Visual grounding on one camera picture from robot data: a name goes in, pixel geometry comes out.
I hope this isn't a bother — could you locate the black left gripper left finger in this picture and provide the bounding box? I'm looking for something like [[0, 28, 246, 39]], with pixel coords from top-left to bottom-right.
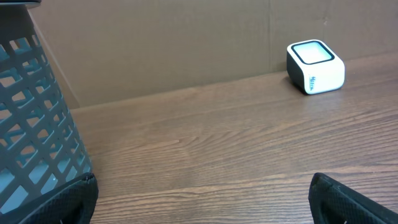
[[1, 172, 99, 224]]

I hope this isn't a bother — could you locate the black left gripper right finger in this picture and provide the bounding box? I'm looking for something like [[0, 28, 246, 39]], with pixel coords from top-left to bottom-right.
[[308, 172, 397, 224]]

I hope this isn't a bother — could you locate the white barcode scanner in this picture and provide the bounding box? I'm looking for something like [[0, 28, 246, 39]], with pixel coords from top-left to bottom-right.
[[286, 39, 345, 95]]

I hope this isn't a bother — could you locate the grey plastic mesh basket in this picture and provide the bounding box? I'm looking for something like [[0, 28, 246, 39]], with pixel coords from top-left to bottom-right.
[[1, 1, 93, 214]]

